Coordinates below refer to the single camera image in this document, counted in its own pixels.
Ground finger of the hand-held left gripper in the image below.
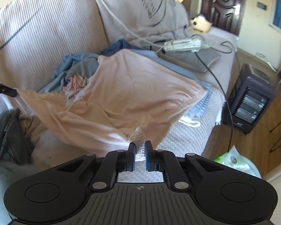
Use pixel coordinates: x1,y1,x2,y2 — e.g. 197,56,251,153
0,79,18,98

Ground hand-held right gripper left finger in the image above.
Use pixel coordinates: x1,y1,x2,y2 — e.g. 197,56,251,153
57,141,137,191

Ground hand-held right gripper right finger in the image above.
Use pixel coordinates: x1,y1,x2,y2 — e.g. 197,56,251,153
144,141,226,191

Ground cream sweatshirt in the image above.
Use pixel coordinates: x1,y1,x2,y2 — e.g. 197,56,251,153
178,115,202,128

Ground pale pink pants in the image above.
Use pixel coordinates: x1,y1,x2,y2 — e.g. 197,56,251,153
14,49,208,150

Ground grey-blue pants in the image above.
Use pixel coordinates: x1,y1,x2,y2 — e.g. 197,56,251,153
129,49,213,119

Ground light blue shirt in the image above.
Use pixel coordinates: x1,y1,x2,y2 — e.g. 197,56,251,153
39,53,100,93

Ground printed cream garment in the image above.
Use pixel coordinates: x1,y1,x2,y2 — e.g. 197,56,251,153
62,75,89,106

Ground green snack packet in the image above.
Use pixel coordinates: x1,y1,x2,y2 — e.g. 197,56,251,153
214,152,239,164

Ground grey-blue crumpled garment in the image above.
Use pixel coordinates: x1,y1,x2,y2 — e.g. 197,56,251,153
66,60,100,82

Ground dark blue garment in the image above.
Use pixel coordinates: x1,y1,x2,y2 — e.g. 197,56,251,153
99,39,141,57

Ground grey flat cushion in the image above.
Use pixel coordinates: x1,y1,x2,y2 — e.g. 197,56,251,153
129,41,222,73

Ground white power strip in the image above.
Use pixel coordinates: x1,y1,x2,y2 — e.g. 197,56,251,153
163,39,203,53

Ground dark electric heater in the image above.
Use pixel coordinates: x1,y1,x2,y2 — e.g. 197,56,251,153
222,63,277,135

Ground cream and brown plush toy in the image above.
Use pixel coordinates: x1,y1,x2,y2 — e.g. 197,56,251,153
190,14,213,33

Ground grey printed cushion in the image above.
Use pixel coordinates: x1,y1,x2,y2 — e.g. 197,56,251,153
88,0,190,43

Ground dark brown door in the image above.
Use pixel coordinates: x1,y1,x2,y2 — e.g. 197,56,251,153
200,0,247,37

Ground black cable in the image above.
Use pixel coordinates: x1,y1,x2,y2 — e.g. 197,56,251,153
194,40,237,155

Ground white cable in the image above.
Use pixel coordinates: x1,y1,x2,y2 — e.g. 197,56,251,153
91,0,169,52

